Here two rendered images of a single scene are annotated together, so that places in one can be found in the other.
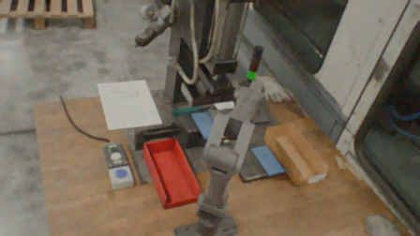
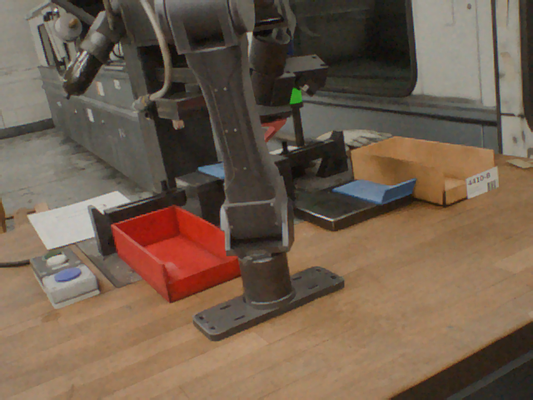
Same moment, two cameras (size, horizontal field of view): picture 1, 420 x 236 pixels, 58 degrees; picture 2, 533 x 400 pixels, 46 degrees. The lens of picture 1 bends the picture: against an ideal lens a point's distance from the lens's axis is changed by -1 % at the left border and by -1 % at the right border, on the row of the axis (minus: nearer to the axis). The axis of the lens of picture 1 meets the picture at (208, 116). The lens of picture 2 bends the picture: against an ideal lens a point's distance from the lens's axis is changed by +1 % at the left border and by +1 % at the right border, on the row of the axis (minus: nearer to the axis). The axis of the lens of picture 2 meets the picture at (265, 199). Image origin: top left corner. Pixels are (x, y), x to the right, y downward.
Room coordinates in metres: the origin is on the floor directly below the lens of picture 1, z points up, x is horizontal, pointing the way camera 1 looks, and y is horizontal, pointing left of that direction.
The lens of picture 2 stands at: (-0.05, -0.12, 1.27)
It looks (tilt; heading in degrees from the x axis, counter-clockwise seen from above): 17 degrees down; 3
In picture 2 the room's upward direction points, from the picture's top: 10 degrees counter-clockwise
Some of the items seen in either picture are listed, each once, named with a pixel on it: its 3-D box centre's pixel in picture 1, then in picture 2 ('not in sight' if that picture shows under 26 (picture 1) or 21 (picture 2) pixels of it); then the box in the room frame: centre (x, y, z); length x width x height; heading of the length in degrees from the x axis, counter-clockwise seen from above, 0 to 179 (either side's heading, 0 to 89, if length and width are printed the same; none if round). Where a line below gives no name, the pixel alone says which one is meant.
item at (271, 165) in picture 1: (269, 158); (372, 184); (1.02, -0.25, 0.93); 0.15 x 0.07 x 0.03; 32
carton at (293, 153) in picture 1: (294, 153); (420, 169); (1.08, -0.35, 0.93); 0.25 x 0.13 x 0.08; 30
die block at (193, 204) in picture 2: (205, 128); (236, 191); (1.11, 0.00, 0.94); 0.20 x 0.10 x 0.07; 120
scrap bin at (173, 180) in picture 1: (170, 171); (172, 247); (0.86, 0.09, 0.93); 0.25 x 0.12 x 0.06; 30
